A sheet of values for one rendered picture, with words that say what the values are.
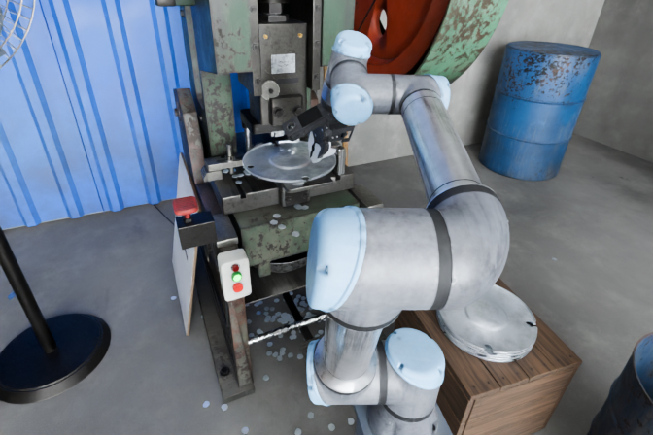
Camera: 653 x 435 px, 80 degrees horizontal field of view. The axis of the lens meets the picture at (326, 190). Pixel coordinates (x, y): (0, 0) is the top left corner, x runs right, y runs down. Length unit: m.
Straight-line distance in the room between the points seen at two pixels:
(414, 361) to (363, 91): 0.50
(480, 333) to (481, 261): 0.87
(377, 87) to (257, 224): 0.60
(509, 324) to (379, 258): 0.98
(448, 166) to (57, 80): 2.08
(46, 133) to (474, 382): 2.18
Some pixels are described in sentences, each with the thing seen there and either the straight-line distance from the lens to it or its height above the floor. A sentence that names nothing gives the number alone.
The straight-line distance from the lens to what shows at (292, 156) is 1.22.
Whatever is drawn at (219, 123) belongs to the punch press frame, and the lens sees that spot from 1.43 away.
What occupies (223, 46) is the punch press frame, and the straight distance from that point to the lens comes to 1.06.
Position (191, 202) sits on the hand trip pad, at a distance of 1.08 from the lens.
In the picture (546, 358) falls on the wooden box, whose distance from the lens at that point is 1.37.
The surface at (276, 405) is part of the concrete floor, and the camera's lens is 1.53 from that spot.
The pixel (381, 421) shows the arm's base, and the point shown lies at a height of 0.50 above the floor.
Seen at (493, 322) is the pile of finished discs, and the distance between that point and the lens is 1.33.
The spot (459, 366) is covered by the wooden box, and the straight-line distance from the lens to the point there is 1.24.
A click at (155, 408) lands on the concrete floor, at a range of 1.60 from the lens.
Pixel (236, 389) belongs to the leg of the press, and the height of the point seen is 0.03.
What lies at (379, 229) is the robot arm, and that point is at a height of 1.07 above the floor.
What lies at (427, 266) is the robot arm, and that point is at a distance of 0.41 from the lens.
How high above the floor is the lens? 1.30
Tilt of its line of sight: 30 degrees down
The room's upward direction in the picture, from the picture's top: 2 degrees clockwise
